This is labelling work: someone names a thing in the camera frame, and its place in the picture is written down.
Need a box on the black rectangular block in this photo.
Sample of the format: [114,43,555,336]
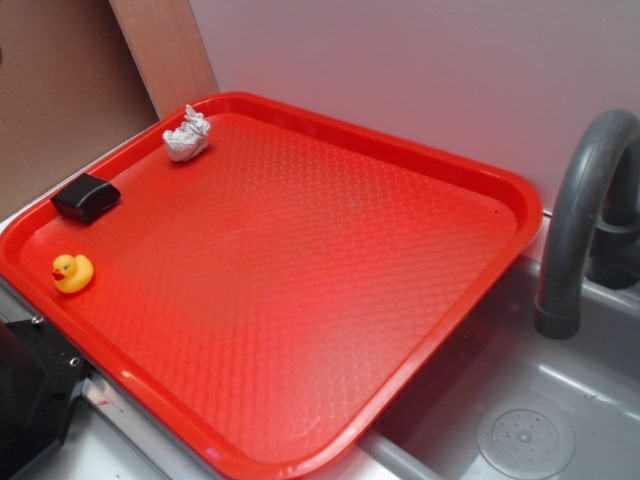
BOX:
[51,173,121,224]

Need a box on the yellow rubber duck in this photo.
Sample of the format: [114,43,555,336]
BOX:
[52,254,95,294]

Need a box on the crumpled white paper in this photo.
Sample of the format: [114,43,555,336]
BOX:
[162,104,211,162]

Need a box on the brown cardboard panel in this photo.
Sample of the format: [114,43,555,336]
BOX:
[1,1,158,218]

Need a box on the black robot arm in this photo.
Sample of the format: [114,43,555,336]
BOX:
[1,320,86,479]

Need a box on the wooden beam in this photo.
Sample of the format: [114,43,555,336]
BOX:
[109,0,219,118]

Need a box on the grey toy faucet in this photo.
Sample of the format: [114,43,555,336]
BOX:
[535,109,639,339]

